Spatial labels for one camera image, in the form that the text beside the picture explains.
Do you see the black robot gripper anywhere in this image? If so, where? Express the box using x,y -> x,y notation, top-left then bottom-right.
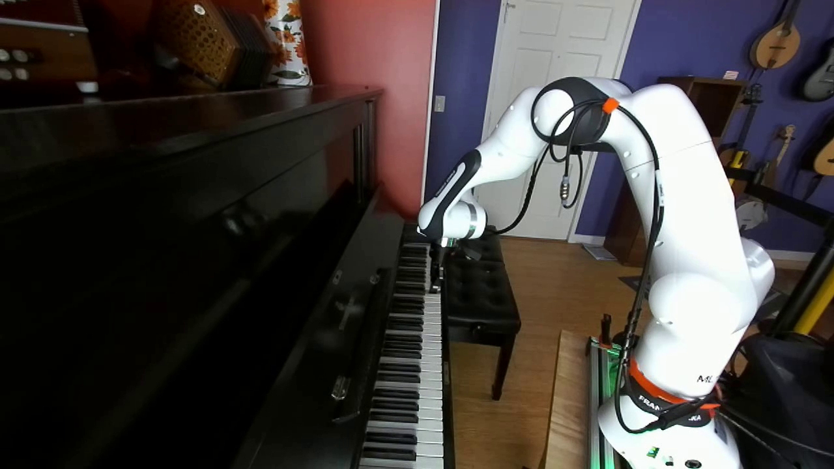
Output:
430,242 -> 449,291

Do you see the wooden radio box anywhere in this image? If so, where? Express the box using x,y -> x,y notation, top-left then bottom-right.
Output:
0,0 -> 100,98

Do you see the grey guitar on wall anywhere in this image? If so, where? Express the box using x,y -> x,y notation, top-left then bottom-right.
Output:
800,40 -> 834,102

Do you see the black tufted piano bench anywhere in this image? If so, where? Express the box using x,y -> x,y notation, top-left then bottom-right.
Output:
444,229 -> 521,399

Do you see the green metal robot base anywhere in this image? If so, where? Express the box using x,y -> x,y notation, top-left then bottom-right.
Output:
587,338 -> 632,469

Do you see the white light switch left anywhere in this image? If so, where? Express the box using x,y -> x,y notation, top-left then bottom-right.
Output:
432,93 -> 447,115

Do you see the white panel door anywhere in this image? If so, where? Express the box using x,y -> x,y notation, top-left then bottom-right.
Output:
478,0 -> 642,239

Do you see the yellow black stand pole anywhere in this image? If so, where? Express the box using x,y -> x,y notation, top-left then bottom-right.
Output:
775,239 -> 834,333

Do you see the orange patterned white vase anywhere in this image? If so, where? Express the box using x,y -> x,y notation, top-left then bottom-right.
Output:
261,0 -> 314,85

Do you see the black bag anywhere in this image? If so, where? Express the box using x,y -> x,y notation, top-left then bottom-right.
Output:
725,335 -> 834,469

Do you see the black upright piano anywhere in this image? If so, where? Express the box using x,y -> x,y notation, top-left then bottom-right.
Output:
0,89 -> 453,469

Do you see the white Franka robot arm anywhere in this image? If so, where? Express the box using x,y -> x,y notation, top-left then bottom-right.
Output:
417,78 -> 775,469

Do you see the mandolin on wall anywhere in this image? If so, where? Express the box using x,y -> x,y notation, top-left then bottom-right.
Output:
751,0 -> 802,71

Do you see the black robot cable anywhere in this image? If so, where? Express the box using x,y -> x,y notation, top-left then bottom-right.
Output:
495,76 -> 725,438

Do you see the light wooden table board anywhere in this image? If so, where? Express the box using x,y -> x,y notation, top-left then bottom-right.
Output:
542,330 -> 589,469

